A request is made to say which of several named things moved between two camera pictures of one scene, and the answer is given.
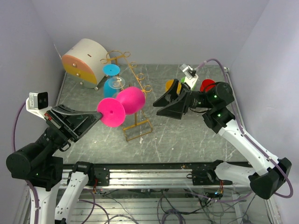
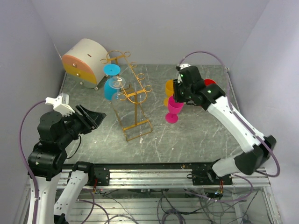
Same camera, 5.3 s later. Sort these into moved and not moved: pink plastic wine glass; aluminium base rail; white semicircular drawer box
Moved: pink plastic wine glass
Not moved: white semicircular drawer box; aluminium base rail
